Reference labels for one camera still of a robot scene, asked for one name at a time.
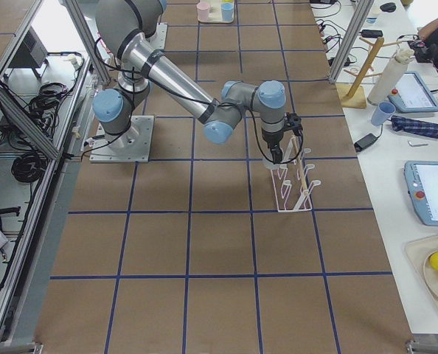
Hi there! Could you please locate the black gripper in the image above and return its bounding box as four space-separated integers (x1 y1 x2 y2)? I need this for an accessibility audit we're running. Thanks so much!
261 128 284 164

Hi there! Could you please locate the pale grey plastic cup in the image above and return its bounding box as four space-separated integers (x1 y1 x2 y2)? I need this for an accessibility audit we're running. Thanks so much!
262 158 281 170

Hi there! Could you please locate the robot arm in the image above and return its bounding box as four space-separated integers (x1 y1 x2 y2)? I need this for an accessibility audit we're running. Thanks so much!
96 1 286 164

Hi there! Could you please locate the blue cup on desk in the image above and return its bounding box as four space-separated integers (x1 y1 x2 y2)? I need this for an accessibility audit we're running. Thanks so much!
370 101 396 126

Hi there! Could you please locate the blue plastic cup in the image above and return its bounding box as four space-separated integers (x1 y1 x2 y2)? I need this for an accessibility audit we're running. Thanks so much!
220 2 234 23

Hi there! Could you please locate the pink plastic cup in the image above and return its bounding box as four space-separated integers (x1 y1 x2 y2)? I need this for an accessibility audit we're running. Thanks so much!
196 1 211 22

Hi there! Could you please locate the black power adapter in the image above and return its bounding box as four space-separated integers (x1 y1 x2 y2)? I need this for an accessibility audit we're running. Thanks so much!
353 133 378 153

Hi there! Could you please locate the wooden mug tree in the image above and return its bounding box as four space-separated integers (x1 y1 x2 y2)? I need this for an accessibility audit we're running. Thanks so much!
336 36 402 109

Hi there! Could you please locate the white paper roll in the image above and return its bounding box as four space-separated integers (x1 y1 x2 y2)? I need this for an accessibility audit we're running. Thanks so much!
367 49 414 105

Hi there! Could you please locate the teach pendant far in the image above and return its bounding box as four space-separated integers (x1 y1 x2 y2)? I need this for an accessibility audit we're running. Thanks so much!
388 71 438 113

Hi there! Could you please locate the teach pendant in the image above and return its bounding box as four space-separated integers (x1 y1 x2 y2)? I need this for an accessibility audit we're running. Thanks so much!
403 161 438 226
388 71 438 113

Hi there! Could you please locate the teach pendant near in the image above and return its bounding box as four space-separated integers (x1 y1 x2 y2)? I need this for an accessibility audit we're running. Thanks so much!
403 161 438 226

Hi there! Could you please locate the beige serving tray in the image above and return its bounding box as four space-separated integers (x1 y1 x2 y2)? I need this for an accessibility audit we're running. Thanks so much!
200 0 234 24

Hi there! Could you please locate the plaid cloth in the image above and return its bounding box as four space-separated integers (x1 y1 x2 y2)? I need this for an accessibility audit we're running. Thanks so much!
390 115 438 139

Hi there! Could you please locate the beige tray with fruit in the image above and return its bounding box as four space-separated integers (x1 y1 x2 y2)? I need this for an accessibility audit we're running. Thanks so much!
405 235 438 310

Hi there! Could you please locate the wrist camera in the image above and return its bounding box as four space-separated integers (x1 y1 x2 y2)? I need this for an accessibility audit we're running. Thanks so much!
283 112 303 136

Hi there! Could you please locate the white wire cup rack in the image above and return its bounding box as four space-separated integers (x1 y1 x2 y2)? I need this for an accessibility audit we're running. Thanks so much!
270 148 321 213

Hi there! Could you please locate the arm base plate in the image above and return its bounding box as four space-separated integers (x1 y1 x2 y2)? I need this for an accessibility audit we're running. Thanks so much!
89 116 155 163
147 22 168 50

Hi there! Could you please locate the aluminium frame post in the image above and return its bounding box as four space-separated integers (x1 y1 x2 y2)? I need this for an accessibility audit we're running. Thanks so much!
328 0 374 83

